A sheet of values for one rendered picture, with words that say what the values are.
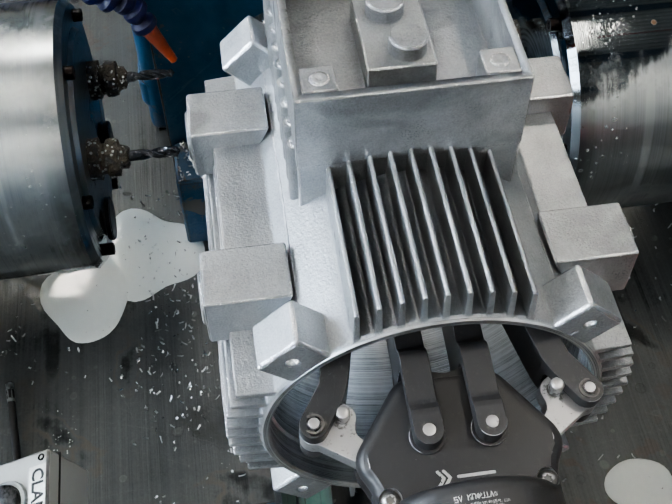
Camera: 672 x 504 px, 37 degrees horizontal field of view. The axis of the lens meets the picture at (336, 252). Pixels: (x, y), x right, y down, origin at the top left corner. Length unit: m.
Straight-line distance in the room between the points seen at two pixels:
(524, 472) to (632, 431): 0.67
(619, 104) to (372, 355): 0.41
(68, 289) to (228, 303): 0.74
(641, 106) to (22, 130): 0.52
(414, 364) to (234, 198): 0.13
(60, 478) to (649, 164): 0.56
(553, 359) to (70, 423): 0.72
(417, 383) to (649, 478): 0.67
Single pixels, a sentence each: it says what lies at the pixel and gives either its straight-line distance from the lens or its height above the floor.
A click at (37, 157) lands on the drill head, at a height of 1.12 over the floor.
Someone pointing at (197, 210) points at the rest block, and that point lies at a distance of 1.12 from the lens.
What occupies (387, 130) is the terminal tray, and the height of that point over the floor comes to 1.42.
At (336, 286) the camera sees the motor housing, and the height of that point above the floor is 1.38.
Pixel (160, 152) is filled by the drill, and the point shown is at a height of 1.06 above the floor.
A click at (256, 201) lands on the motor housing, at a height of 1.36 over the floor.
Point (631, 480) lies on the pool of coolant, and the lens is 1.05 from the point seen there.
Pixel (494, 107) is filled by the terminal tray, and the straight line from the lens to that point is 0.43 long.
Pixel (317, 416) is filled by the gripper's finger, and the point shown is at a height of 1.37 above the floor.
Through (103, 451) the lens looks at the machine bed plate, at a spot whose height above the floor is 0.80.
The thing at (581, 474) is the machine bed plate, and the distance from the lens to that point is 1.05.
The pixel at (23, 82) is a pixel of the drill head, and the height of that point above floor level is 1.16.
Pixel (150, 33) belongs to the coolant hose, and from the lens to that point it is 0.87.
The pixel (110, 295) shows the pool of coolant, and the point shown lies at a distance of 1.14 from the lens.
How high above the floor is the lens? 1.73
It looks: 54 degrees down
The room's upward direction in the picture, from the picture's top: straight up
